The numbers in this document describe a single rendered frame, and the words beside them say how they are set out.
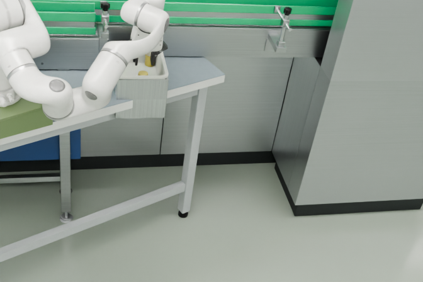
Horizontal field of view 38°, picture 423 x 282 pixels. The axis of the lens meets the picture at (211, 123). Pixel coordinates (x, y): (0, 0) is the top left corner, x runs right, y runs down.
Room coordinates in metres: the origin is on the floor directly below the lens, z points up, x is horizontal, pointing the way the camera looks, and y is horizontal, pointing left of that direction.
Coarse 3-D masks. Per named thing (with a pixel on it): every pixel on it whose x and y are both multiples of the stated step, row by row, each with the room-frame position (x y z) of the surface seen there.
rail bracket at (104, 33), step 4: (100, 4) 1.92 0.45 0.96; (104, 4) 1.82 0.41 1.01; (108, 4) 1.83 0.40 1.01; (104, 8) 1.82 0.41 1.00; (108, 8) 1.83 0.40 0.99; (104, 12) 1.82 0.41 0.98; (104, 16) 1.82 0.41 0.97; (108, 16) 1.82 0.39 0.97; (104, 20) 1.81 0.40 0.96; (108, 20) 1.82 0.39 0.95; (104, 24) 1.78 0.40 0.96; (104, 28) 1.82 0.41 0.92; (104, 32) 1.82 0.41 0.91; (108, 32) 1.83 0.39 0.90; (104, 36) 1.82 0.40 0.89; (108, 36) 1.82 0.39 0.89
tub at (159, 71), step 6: (162, 54) 1.85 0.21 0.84; (132, 60) 1.88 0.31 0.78; (138, 60) 1.89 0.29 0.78; (144, 60) 1.89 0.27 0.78; (156, 60) 1.89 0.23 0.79; (162, 60) 1.81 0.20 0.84; (132, 66) 1.85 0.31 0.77; (138, 66) 1.86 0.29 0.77; (144, 66) 1.87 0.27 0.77; (156, 66) 1.87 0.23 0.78; (162, 66) 1.78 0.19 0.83; (126, 72) 1.81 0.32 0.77; (132, 72) 1.81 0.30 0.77; (150, 72) 1.83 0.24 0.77; (156, 72) 1.84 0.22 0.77; (162, 72) 1.76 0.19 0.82; (120, 78) 1.68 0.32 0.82; (126, 78) 1.67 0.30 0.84; (132, 78) 1.68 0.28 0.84; (138, 78) 1.68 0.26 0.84; (144, 78) 1.69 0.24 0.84; (150, 78) 1.69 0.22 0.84; (156, 78) 1.70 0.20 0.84; (162, 78) 1.70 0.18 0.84
